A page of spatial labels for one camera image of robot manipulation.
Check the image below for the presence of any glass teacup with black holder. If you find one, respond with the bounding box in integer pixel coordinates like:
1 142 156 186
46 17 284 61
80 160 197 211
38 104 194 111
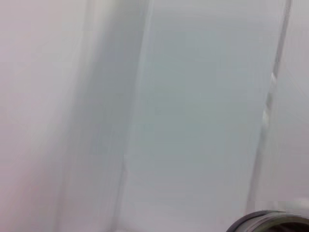
225 210 309 232

